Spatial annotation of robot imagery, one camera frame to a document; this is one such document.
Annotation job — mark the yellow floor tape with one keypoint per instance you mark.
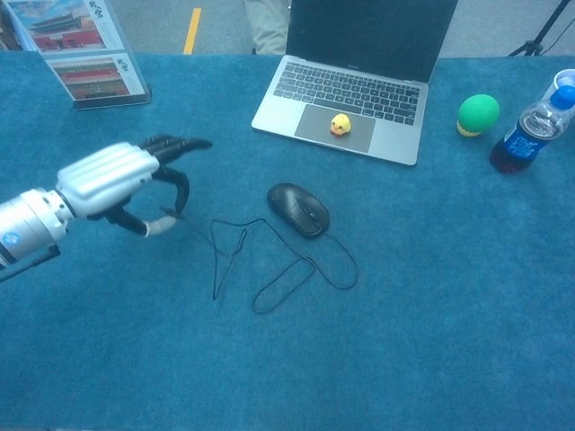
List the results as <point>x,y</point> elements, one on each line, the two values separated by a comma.
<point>192,30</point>

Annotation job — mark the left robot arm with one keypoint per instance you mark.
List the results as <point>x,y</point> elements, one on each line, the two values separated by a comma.
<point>27,229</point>

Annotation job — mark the blue label soda bottle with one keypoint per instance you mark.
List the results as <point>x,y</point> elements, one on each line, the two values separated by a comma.
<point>525,139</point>

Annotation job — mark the person's grey trousers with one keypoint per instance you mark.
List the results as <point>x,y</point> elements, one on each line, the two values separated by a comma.
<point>269,27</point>

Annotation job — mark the blue felt table mat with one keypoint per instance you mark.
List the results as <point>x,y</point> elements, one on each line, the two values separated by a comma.
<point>314,314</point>

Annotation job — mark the green ball toy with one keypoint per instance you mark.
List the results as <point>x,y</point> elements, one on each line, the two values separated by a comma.
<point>477,114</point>

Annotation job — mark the black tripod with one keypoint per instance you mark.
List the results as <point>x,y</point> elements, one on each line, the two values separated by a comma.
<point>541,33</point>

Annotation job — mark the yellow rubber duck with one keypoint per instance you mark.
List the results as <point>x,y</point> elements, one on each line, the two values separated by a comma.
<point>340,125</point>

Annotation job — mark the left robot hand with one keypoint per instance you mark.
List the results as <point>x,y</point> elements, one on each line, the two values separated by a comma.
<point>112,175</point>

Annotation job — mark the silver laptop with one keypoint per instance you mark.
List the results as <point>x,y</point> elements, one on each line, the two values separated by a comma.
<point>355,90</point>

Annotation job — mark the acrylic photo display stand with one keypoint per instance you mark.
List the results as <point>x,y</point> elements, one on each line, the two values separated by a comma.
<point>85,58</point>

